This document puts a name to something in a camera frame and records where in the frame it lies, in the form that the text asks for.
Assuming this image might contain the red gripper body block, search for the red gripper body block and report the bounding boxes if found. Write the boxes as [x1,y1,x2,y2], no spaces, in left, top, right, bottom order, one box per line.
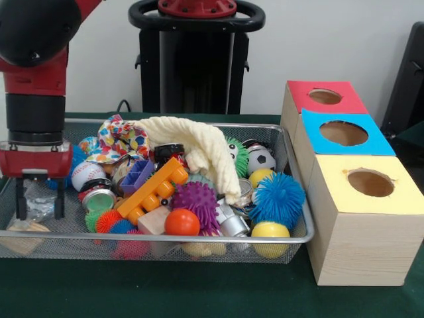
[0,140,74,180]

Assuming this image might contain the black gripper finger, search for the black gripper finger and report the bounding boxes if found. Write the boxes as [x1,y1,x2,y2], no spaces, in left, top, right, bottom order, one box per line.
[15,178,28,221]
[54,176,66,220]

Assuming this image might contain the clear plastic packet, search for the clear plastic packet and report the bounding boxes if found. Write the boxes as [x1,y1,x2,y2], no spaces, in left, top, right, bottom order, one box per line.
[24,180,58,223]

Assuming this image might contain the colourful patterned cloth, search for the colourful patterned cloth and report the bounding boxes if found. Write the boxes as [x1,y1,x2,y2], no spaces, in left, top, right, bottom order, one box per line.
[85,115,152,165]

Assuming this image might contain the orange toy building block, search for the orange toy building block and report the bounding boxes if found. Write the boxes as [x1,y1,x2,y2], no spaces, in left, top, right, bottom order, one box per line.
[117,158,190,226]

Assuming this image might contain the cream knitted cloth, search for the cream knitted cloth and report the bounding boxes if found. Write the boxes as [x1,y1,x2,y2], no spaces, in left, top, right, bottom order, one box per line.
[132,117,242,204]

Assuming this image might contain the shallow clear mesh bin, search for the shallow clear mesh bin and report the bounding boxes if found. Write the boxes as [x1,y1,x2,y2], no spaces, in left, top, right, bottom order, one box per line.
[0,118,316,264]

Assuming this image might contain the wooden box with three holes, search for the wooden box with three holes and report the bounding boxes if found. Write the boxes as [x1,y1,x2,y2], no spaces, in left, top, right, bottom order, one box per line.
[281,80,424,287]

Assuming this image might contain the white baseball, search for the white baseball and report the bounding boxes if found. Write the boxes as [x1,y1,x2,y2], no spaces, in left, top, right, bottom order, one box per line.
[71,162,107,193]

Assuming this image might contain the dark metal can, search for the dark metal can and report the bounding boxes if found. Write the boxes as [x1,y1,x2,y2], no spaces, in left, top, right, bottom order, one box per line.
[79,185,118,215]

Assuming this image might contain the flat wooden block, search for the flat wooden block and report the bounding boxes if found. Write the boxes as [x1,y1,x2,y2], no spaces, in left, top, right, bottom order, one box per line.
[0,221,51,257]

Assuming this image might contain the purple toy building block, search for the purple toy building block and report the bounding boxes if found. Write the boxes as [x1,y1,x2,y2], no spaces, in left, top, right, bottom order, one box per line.
[121,160,157,195]

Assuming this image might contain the orange ball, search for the orange ball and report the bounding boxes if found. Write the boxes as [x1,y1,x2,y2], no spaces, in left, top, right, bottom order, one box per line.
[165,209,201,237]

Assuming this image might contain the purple spiky ball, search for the purple spiky ball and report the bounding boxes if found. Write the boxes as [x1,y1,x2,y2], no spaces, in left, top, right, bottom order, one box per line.
[172,182,221,233]

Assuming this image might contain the dark green table cloth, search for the dark green table cloth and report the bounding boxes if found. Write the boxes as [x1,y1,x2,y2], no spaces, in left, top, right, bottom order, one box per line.
[0,111,424,318]

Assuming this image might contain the small soccer ball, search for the small soccer ball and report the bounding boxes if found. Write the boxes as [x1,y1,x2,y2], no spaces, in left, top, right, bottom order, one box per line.
[245,144,278,175]

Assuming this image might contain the yellow ball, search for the yellow ball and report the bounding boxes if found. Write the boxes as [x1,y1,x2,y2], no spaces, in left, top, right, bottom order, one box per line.
[252,221,292,259]

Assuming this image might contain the large blue spiky ball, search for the large blue spiky ball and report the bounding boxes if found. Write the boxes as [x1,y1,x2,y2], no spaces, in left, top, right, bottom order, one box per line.
[250,172,307,230]

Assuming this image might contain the black chair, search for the black chair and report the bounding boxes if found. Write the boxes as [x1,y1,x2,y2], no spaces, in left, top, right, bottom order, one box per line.
[383,22,424,140]

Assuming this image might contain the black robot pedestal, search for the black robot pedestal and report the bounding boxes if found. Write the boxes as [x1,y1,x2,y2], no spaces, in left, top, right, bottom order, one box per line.
[128,0,267,115]

